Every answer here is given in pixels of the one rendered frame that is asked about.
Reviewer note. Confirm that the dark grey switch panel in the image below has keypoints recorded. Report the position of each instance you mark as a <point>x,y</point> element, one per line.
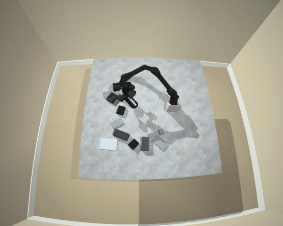
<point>131,101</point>

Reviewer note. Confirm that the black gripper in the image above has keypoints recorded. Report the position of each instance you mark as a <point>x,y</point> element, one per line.
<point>122,97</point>

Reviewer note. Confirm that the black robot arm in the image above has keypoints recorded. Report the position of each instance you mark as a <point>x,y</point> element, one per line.
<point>122,84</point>

